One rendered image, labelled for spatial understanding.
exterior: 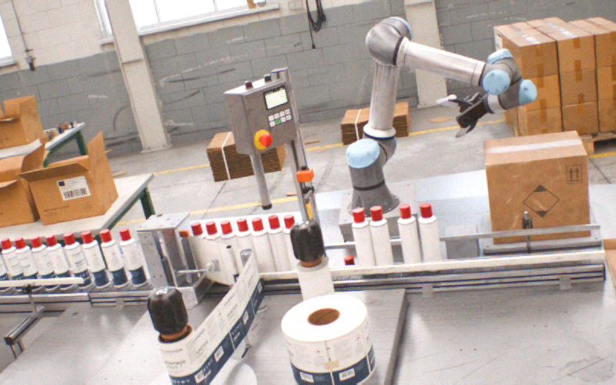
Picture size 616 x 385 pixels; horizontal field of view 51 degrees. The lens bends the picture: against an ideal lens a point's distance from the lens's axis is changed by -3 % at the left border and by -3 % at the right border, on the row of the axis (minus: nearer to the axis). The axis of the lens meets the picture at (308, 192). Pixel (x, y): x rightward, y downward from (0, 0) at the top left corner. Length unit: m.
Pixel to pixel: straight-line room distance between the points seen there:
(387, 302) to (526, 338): 0.39
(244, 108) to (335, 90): 5.53
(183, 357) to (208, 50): 6.22
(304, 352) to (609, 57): 4.16
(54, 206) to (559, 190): 2.46
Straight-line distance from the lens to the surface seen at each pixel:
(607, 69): 5.32
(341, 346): 1.51
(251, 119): 1.95
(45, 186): 3.57
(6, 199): 3.79
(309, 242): 1.68
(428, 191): 2.72
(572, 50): 5.23
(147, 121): 7.95
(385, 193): 2.37
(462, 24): 7.34
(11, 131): 6.08
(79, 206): 3.54
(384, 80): 2.33
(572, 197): 2.13
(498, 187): 2.10
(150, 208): 4.01
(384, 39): 2.17
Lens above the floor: 1.82
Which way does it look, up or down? 20 degrees down
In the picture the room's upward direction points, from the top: 12 degrees counter-clockwise
